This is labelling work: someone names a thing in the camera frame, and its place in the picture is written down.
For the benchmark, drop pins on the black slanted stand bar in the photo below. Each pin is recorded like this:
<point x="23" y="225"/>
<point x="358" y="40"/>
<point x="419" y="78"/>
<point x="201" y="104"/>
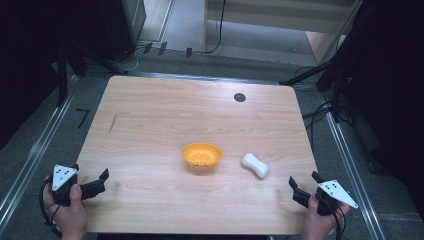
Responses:
<point x="305" y="75"/>
<point x="100" y="60"/>

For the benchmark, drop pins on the black metal stand post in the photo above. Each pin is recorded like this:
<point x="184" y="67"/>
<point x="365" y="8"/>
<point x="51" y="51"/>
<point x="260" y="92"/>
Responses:
<point x="338" y="96"/>
<point x="62" y="76"/>

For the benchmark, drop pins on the round grey table grommet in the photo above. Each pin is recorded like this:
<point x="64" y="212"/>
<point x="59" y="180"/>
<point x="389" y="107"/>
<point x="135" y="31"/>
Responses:
<point x="239" y="97"/>

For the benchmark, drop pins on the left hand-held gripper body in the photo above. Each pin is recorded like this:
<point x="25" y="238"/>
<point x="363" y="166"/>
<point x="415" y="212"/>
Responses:
<point x="61" y="176"/>

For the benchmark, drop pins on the black angled tape mark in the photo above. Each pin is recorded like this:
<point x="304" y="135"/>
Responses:
<point x="83" y="117"/>

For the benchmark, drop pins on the person's left hand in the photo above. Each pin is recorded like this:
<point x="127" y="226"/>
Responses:
<point x="69" y="216"/>

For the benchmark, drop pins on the orange perforated bowl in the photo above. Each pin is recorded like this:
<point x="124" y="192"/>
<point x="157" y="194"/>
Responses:
<point x="201" y="157"/>

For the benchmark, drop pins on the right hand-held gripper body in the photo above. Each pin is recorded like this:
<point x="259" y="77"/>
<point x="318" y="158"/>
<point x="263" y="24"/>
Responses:
<point x="333" y="195"/>

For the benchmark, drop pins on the dark curtain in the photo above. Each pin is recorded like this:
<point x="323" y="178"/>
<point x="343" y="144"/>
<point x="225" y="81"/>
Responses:
<point x="390" y="83"/>
<point x="23" y="66"/>

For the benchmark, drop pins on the black cabinet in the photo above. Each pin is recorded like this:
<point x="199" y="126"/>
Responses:
<point x="123" y="26"/>

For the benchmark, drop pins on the metal floor rail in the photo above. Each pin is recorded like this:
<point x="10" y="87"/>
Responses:
<point x="33" y="156"/>
<point x="353" y="166"/>
<point x="200" y="77"/>

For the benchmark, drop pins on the white bone-shaped soap bar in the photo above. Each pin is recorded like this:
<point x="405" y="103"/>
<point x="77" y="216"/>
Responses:
<point x="255" y="165"/>

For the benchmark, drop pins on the black floor tape strip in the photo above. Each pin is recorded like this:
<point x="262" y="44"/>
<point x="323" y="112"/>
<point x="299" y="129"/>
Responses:
<point x="162" y="48"/>
<point x="189" y="52"/>
<point x="147" y="48"/>

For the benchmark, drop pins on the person's right hand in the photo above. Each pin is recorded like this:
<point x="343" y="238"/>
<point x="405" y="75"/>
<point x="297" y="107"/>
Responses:
<point x="318" y="223"/>

